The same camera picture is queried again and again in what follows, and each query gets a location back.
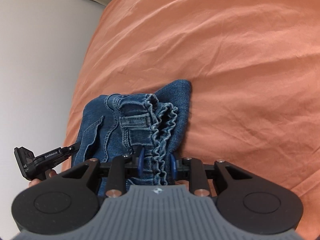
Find blue denim jeans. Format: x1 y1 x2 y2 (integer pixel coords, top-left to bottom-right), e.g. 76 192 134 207
71 80 191 187

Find person left hand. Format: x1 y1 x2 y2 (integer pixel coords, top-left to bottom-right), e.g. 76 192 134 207
28 168 59 188

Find orange bed sheet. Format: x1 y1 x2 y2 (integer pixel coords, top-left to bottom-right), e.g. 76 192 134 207
65 0 319 239

